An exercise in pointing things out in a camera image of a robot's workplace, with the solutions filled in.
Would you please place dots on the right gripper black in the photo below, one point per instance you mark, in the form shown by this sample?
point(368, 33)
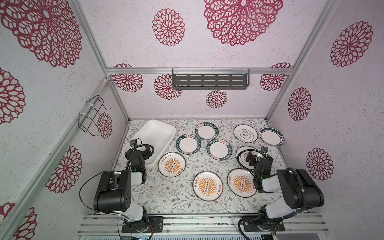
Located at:
point(256, 157)

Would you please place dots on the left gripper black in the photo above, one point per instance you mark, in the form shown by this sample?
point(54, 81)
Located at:
point(143, 152)

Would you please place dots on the white flower outline plate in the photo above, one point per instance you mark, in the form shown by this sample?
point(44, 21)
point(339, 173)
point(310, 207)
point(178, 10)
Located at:
point(242, 154)

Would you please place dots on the orange sunburst plate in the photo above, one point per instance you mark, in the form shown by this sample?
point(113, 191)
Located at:
point(208, 186)
point(241, 183)
point(172, 165)

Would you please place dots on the green rim plate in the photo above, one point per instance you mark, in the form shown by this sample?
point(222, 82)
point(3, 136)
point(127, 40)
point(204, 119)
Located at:
point(188, 144)
point(219, 149)
point(207, 131)

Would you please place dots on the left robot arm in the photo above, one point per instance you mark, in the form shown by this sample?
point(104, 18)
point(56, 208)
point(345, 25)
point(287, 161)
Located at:
point(114, 191)

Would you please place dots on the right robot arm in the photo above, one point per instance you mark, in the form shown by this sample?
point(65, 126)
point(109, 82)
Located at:
point(300, 192)

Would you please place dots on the white plastic bin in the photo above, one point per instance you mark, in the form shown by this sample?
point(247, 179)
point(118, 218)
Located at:
point(159, 135)

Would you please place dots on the striped rim plate far right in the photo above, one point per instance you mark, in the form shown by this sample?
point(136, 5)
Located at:
point(272, 137)

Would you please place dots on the white plate brown line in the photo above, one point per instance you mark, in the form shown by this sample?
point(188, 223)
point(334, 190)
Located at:
point(246, 133)

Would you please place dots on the green rim plate back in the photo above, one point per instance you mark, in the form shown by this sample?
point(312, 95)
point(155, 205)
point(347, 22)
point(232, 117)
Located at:
point(207, 131)

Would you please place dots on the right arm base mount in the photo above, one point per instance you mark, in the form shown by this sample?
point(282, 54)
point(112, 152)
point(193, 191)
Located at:
point(255, 224)

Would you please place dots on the black wire wall rack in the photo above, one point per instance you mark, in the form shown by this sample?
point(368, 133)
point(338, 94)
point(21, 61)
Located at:
point(96, 121)

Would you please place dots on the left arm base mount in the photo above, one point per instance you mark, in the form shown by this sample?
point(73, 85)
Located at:
point(147, 225)

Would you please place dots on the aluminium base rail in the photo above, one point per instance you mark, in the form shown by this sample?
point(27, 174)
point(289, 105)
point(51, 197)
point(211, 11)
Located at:
point(199, 224)

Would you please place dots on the grey slotted wall shelf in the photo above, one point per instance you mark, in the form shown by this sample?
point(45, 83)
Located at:
point(209, 81)

